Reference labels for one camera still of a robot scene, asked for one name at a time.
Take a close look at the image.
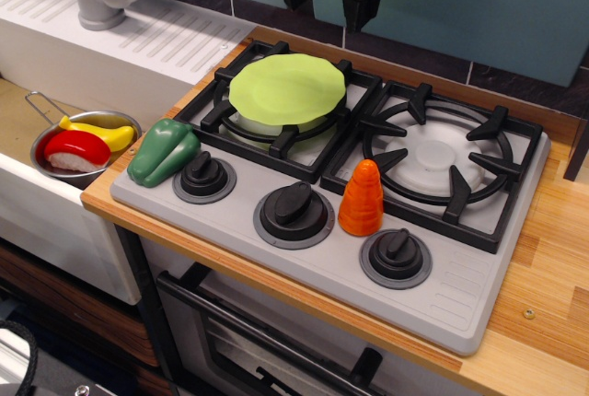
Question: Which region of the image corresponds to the orange toy carrot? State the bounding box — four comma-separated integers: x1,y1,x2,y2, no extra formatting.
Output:
338,159,384,237

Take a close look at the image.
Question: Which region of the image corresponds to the light green lettuce leaf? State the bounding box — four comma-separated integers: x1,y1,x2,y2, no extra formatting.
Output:
228,53,346,126

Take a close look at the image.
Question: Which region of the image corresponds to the white toy sink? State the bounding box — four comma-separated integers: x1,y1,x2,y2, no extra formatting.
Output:
1,0,253,305

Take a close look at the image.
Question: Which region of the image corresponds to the black right burner grate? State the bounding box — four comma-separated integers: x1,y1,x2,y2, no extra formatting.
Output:
321,82,545,253

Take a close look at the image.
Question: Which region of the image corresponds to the grey toy stove top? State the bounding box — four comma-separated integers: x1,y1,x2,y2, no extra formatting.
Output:
109,40,552,358

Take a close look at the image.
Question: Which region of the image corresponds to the green toy bell pepper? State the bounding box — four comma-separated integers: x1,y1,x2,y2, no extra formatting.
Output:
127,118,201,188

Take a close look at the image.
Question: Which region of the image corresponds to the black left stove knob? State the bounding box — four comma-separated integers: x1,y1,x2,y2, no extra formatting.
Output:
172,151,237,204

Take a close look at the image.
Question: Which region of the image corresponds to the black stove knob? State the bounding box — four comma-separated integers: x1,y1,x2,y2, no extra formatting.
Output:
172,151,237,204
253,181,335,250
359,228,433,290

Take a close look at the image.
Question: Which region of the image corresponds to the black middle stove knob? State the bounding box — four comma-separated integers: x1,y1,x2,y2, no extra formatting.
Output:
253,181,335,250

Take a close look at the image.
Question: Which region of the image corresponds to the yellow toy banana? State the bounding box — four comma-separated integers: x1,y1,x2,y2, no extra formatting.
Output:
59,116,134,153

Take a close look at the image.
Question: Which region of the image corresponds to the black right stove knob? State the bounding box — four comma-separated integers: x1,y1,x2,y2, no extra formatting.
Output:
359,228,433,290

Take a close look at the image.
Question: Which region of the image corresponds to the small metal pot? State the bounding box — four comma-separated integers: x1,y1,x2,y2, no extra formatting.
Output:
25,91,142,190

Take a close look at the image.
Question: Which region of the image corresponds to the red white toy sushi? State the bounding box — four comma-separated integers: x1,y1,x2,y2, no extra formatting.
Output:
43,131,111,173

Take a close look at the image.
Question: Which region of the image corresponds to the toy oven door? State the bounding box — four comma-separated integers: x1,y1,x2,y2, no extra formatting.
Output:
156,262,392,396

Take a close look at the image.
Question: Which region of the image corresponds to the black oven door handle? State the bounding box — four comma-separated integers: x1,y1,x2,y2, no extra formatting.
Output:
156,263,382,395

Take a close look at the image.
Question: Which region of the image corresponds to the black cable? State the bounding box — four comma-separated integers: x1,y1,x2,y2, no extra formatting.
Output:
0,319,40,396

